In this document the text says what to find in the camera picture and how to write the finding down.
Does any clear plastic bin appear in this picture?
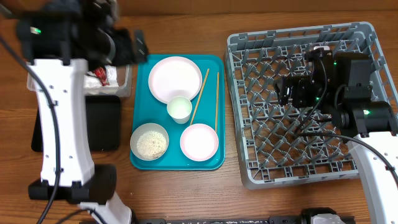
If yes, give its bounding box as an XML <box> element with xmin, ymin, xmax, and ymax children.
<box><xmin>31</xmin><ymin>60</ymin><xmax>132</xmax><ymax>100</ymax></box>

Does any grey dishwasher rack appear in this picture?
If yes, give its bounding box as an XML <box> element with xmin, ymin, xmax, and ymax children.
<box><xmin>225</xmin><ymin>22</ymin><xmax>397</xmax><ymax>189</ymax></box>

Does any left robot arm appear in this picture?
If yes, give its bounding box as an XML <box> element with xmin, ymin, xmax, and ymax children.
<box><xmin>16</xmin><ymin>1</ymin><xmax>148</xmax><ymax>223</ymax></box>

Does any white napkin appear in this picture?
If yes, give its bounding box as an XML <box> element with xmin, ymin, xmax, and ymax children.
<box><xmin>84</xmin><ymin>65</ymin><xmax>119</xmax><ymax>88</ymax></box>

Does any wooden chopstick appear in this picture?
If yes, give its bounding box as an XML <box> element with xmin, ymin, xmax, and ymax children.
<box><xmin>215</xmin><ymin>72</ymin><xmax>220</xmax><ymax>133</ymax></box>
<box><xmin>190</xmin><ymin>68</ymin><xmax>210</xmax><ymax>125</ymax></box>

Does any teal serving tray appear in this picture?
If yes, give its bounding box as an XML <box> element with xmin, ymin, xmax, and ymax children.
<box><xmin>130</xmin><ymin>54</ymin><xmax>226</xmax><ymax>170</ymax></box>

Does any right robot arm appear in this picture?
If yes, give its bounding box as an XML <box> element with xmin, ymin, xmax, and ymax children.
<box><xmin>274</xmin><ymin>47</ymin><xmax>397</xmax><ymax>223</ymax></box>

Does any large white plate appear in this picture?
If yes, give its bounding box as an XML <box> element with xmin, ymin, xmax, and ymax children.
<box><xmin>148</xmin><ymin>56</ymin><xmax>203</xmax><ymax>104</ymax></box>

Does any white pink-rimmed bowl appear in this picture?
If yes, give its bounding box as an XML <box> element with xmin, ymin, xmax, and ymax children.
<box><xmin>180</xmin><ymin>123</ymin><xmax>219</xmax><ymax>162</ymax></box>

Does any rice pile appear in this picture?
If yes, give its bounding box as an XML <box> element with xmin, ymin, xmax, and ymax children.
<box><xmin>136</xmin><ymin>131</ymin><xmax>167</xmax><ymax>160</ymax></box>

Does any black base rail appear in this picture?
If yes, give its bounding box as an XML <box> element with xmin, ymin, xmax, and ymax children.
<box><xmin>132</xmin><ymin>208</ymin><xmax>356</xmax><ymax>224</ymax></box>

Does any white cup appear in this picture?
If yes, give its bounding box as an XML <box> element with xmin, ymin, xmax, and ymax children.
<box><xmin>167</xmin><ymin>96</ymin><xmax>192</xmax><ymax>124</ymax></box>

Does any red snack wrapper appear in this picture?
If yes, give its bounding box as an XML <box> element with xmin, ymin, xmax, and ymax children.
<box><xmin>93</xmin><ymin>67</ymin><xmax>109</xmax><ymax>86</ymax></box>

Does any grey bowl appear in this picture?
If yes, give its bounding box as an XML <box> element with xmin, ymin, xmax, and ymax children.
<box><xmin>130</xmin><ymin>123</ymin><xmax>169</xmax><ymax>161</ymax></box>

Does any black plastic tray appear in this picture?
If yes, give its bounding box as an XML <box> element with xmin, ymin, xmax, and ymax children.
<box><xmin>30</xmin><ymin>95</ymin><xmax>122</xmax><ymax>153</ymax></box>

